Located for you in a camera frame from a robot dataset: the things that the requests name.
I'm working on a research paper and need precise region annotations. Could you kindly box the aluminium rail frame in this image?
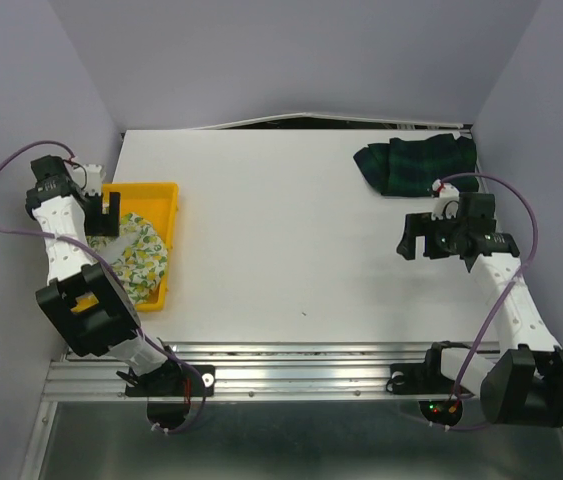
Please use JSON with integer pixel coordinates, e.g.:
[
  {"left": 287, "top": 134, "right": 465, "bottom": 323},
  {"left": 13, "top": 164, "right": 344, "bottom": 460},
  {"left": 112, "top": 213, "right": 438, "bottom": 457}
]
[{"left": 21, "top": 343, "right": 563, "bottom": 479}]

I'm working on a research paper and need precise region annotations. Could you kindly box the purple cable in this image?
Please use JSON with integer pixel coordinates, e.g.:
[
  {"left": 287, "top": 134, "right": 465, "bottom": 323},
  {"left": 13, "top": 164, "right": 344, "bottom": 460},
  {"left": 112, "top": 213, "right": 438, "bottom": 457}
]
[
  {"left": 428, "top": 172, "right": 540, "bottom": 433},
  {"left": 0, "top": 140, "right": 208, "bottom": 436}
]

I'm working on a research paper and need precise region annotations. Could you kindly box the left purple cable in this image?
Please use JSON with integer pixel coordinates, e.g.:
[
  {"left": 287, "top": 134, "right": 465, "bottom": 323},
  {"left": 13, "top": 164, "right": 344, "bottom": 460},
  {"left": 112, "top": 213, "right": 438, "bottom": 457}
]
[{"left": 0, "top": 140, "right": 208, "bottom": 436}]

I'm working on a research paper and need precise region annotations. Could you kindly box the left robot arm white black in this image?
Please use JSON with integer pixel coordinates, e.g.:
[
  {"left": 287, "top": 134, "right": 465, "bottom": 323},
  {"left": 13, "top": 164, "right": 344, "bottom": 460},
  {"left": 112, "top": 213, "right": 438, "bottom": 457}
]
[{"left": 25, "top": 155, "right": 189, "bottom": 397}]

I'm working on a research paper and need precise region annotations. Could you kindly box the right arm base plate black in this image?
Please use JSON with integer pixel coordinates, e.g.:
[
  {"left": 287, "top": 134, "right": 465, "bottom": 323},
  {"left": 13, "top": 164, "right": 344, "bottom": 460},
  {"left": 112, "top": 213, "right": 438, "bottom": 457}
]
[{"left": 385, "top": 362, "right": 482, "bottom": 397}]

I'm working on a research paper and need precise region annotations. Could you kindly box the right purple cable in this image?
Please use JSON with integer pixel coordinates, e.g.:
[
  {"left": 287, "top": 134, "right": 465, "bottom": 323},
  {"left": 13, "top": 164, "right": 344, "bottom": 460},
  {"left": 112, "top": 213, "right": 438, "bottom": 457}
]
[{"left": 428, "top": 172, "right": 540, "bottom": 433}]

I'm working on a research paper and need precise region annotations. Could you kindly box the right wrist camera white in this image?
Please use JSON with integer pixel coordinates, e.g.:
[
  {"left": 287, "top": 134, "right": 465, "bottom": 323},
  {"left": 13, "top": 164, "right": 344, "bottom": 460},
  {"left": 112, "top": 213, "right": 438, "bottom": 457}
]
[{"left": 431, "top": 180, "right": 460, "bottom": 221}]

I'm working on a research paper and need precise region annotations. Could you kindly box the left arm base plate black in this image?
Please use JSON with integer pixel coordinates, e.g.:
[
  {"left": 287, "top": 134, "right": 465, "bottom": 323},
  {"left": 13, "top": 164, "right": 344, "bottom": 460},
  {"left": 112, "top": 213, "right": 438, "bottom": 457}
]
[{"left": 117, "top": 364, "right": 216, "bottom": 398}]

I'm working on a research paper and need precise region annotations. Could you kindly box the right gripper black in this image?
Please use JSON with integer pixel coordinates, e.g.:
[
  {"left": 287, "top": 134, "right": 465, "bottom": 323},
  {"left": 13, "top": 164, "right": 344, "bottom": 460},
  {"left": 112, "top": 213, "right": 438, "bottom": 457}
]
[{"left": 394, "top": 208, "right": 466, "bottom": 259}]

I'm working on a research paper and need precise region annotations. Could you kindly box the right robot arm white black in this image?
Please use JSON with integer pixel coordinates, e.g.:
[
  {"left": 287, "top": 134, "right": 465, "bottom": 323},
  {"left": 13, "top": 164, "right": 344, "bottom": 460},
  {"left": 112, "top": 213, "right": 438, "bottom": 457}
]
[{"left": 386, "top": 183, "right": 563, "bottom": 429}]

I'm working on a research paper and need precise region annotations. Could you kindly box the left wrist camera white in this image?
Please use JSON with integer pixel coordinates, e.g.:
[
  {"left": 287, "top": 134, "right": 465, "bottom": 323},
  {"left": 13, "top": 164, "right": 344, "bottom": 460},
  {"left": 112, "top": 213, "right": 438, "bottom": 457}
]
[{"left": 73, "top": 164, "right": 106, "bottom": 196}]

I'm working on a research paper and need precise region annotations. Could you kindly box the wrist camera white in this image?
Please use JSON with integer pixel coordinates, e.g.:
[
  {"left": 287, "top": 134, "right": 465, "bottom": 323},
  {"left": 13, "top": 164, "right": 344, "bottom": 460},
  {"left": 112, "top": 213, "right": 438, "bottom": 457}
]
[
  {"left": 431, "top": 180, "right": 460, "bottom": 221},
  {"left": 73, "top": 164, "right": 106, "bottom": 196}
]

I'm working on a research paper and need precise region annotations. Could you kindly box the lemon print skirt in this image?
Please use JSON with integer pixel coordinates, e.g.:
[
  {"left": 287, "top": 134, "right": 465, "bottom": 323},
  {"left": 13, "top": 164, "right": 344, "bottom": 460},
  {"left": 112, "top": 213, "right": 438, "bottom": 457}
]
[{"left": 87, "top": 213, "right": 168, "bottom": 305}]

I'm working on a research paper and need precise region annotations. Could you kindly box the yellow plastic tray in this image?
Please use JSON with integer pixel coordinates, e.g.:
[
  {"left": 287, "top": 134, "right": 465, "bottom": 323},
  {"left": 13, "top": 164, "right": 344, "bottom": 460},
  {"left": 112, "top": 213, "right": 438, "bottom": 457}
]
[{"left": 102, "top": 183, "right": 178, "bottom": 312}]

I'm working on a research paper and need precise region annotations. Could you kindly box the dark green plaid skirt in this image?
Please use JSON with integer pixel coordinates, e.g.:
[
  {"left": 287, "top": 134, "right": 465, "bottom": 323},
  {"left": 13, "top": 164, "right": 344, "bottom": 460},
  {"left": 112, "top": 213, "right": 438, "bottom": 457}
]
[{"left": 353, "top": 134, "right": 477, "bottom": 198}]

